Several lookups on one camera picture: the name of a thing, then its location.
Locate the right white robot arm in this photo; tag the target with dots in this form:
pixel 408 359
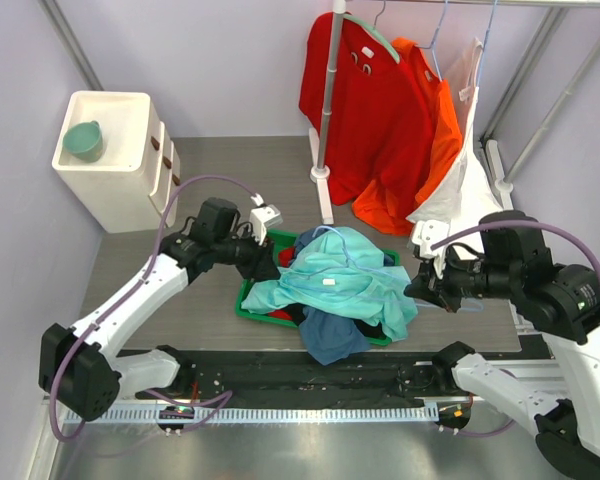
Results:
pixel 562 302

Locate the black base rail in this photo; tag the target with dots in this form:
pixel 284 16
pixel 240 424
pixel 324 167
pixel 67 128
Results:
pixel 295 380

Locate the white clothes rack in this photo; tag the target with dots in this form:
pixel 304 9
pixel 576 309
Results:
pixel 319 173

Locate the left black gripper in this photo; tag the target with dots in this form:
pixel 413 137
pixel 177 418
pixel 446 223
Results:
pixel 261 265

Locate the light teal t shirt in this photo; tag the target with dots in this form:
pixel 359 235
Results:
pixel 390 308

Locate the green plastic hanger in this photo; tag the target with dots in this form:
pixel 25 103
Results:
pixel 371 30

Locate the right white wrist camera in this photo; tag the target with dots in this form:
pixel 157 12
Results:
pixel 424 236

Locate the hanging orange t shirt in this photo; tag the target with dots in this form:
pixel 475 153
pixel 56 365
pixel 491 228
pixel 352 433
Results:
pixel 431 139

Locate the dark blue t shirt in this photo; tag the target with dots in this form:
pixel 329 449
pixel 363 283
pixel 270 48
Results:
pixel 329 333

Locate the green plastic tray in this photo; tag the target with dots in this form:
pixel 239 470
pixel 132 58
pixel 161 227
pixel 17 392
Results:
pixel 281 240

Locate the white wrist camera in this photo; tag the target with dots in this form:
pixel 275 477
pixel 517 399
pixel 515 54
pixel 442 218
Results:
pixel 424 236
pixel 263 217

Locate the red t shirt in tray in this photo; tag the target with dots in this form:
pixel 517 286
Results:
pixel 285 258

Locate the teal cup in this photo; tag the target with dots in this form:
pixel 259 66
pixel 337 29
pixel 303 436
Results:
pixel 84 141

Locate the white slotted cable duct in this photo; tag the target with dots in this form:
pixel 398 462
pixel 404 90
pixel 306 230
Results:
pixel 147 412

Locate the blue wire hanger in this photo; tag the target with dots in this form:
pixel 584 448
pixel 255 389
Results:
pixel 432 45
pixel 485 42
pixel 471 306

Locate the hanging white tank top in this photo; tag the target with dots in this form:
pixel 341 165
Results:
pixel 463 196

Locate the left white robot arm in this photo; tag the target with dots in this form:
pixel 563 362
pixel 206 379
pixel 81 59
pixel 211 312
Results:
pixel 81 366

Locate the black t shirt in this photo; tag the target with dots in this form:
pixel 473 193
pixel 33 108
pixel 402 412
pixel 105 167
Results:
pixel 365 327

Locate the white drawer cabinet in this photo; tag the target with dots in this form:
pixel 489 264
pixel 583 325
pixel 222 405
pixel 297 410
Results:
pixel 128 187

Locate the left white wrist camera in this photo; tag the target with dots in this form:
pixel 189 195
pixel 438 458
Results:
pixel 263 217

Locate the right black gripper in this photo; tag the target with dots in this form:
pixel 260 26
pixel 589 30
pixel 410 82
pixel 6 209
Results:
pixel 428 285

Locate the hanging red t shirt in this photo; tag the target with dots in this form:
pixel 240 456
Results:
pixel 371 92

